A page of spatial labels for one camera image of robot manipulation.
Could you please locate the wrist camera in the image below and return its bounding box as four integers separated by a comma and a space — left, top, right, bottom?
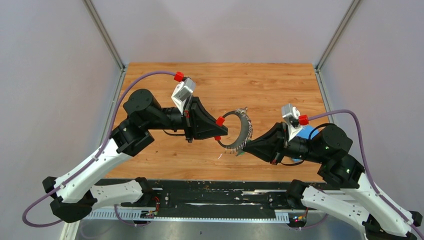
171, 77, 196, 114
281, 103, 309, 142

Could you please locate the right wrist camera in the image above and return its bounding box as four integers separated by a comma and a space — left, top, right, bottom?
281, 103, 309, 142

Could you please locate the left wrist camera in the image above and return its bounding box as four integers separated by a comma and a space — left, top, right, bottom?
171, 77, 196, 114

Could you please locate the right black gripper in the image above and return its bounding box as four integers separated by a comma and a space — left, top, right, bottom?
239, 120, 325, 164

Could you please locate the white slotted cable duct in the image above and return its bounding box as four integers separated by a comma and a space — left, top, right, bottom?
86, 210, 290, 223

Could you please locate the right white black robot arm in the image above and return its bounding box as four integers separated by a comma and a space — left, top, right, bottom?
243, 122, 423, 240

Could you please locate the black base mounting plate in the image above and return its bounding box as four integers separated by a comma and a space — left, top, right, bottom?
119, 180, 320, 220

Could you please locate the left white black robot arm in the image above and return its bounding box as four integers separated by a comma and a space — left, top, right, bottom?
42, 89, 228, 223

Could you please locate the blue patterned pouch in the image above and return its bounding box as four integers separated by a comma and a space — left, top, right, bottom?
290, 125, 320, 164

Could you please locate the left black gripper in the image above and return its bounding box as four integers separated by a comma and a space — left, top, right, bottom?
145, 94, 229, 143

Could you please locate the aluminium frame rail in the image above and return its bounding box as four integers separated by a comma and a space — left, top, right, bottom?
70, 186, 373, 214

